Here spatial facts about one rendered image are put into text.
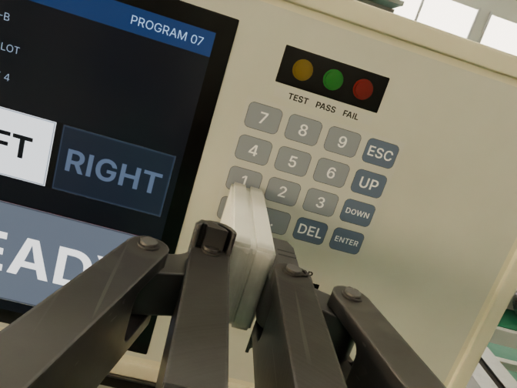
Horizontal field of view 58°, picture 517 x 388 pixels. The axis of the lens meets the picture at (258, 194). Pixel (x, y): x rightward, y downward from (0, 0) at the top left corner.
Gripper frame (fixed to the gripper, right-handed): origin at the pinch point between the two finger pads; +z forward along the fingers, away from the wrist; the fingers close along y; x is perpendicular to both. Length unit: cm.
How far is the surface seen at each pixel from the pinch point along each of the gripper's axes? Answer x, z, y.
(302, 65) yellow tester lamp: 7.2, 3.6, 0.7
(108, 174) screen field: 0.2, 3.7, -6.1
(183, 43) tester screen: 6.6, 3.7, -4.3
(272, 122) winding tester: 4.5, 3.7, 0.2
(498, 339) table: -50, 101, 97
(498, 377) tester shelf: -10.2, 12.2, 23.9
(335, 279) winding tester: -2.1, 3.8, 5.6
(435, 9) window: 132, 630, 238
